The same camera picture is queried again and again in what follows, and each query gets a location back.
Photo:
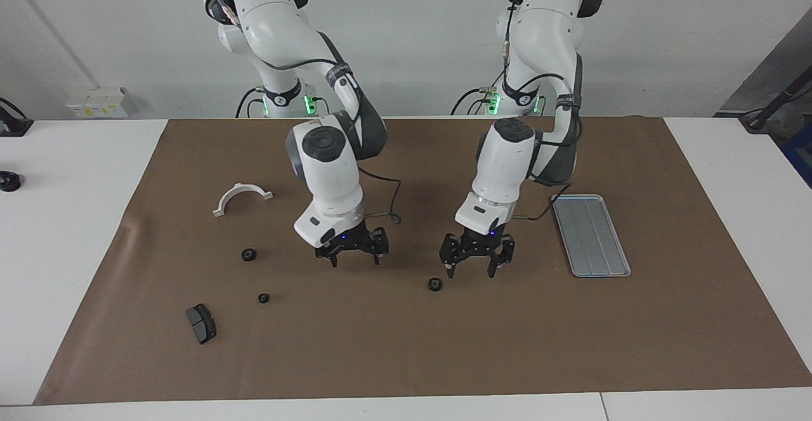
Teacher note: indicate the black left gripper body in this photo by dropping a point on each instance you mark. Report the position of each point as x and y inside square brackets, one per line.
[482, 240]

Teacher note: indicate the small black round object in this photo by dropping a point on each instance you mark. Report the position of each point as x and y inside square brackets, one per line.
[9, 182]

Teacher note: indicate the blue box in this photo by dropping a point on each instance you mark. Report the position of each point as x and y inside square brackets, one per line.
[800, 155]

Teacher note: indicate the silver metal tray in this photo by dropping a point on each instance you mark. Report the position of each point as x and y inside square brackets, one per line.
[590, 237]

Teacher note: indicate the short grey brake pad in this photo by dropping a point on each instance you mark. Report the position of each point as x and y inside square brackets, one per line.
[201, 323]

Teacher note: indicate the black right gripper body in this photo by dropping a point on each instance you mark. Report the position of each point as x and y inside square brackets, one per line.
[352, 240]

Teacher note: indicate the brown paper table mat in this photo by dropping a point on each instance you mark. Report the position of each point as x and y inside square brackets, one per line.
[406, 345]

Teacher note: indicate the black clamp mount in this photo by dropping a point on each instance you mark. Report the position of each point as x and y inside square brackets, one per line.
[13, 126]

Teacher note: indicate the black stand pole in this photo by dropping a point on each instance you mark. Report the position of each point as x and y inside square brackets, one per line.
[777, 101]

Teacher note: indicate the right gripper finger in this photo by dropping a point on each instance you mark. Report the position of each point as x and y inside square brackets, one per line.
[333, 256]
[380, 246]

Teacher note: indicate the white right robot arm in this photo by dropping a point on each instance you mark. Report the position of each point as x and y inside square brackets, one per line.
[330, 174]

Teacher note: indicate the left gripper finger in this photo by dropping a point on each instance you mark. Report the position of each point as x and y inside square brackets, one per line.
[449, 256]
[504, 255]

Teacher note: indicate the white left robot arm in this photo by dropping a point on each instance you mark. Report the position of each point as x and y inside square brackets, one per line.
[507, 161]

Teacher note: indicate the white wall socket box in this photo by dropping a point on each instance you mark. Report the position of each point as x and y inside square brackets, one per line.
[95, 103]

